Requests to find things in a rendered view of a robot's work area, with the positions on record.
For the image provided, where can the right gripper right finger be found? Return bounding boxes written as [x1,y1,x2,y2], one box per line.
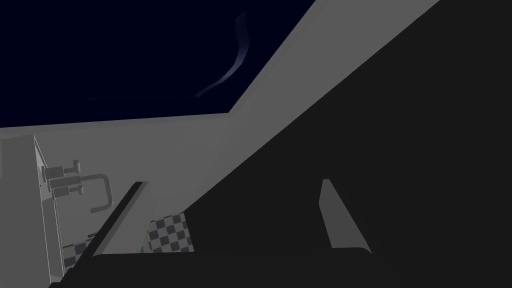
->
[318,178,373,255]

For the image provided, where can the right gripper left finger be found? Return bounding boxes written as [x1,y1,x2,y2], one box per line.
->
[82,181,155,257]

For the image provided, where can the grey sink faucet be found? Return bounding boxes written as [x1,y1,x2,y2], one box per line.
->
[41,159,114,215]

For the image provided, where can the dark window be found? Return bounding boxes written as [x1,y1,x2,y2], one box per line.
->
[0,0,317,129]

